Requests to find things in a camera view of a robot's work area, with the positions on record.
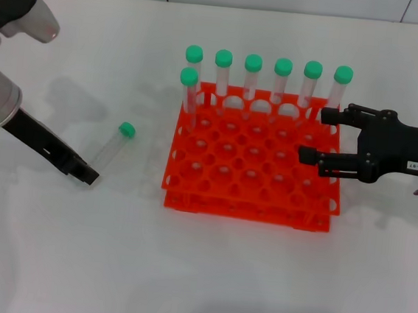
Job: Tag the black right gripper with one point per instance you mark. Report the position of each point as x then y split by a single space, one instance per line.
387 148

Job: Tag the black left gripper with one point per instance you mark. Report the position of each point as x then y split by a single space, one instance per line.
40 140

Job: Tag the clear test tube green cap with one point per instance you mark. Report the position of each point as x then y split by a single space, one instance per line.
283 66
343 75
194 53
313 69
127 129
253 62
189 76
224 58

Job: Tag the orange test tube rack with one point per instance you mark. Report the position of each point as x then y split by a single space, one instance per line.
253 157

